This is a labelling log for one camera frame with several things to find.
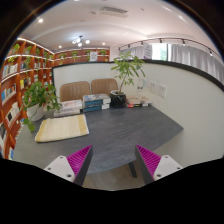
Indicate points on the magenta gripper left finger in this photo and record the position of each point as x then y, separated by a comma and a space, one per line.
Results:
73, 167

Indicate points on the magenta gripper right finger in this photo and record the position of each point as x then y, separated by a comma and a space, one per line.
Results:
154, 167

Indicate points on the cream yellow striped towel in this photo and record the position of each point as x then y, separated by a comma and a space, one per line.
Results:
56, 129

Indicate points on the table leg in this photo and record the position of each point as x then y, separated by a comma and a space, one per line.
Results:
132, 169

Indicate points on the white box stack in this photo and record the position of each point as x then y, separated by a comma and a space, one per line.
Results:
69, 108

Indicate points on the blue white book stack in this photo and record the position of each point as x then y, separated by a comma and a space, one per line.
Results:
96, 102

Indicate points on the left tan chair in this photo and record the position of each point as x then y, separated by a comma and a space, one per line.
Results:
74, 91

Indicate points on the tan chair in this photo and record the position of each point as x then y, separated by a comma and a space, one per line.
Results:
74, 91
103, 86

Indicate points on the leafy plant in white pot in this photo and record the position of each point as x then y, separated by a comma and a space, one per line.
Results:
35, 96

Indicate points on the right tan chair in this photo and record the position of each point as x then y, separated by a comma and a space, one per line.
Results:
103, 86

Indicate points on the tall plant in black pot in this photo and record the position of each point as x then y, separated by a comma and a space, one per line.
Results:
126, 67

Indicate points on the orange wooden bookshelf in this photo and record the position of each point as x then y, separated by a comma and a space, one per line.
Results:
28, 62

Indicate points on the white curtain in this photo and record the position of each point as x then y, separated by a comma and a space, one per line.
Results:
186, 55

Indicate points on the ceiling chandelier lamp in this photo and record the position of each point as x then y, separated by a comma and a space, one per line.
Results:
80, 41

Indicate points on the white wall socket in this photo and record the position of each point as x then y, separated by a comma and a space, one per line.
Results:
161, 90

